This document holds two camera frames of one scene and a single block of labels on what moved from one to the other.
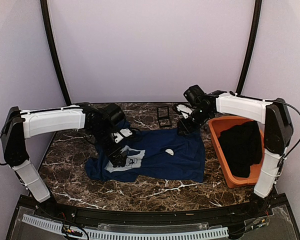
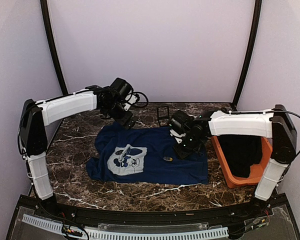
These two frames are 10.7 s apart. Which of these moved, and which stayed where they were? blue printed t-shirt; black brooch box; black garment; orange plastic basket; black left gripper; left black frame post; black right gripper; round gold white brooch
Moved: blue printed t-shirt; round gold white brooch; black left gripper; black right gripper
Stayed: orange plastic basket; black brooch box; left black frame post; black garment
